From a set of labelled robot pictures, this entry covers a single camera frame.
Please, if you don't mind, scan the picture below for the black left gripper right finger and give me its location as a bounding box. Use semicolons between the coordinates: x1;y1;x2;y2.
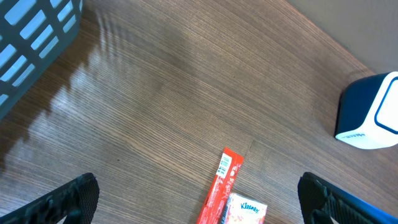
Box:
297;172;397;224

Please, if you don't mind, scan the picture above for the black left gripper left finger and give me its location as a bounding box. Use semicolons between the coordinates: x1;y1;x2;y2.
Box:
1;172;100;224

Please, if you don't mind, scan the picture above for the small red carton box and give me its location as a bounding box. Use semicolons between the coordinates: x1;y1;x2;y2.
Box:
220;193;267;224

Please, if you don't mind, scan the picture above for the red toothpaste box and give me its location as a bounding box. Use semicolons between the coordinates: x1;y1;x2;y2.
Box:
197;147;244;224

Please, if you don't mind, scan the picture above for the white barcode scanner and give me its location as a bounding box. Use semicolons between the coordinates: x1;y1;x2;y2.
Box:
335;72;397;150

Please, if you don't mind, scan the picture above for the grey plastic basket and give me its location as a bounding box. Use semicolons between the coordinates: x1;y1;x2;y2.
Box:
1;0;85;116

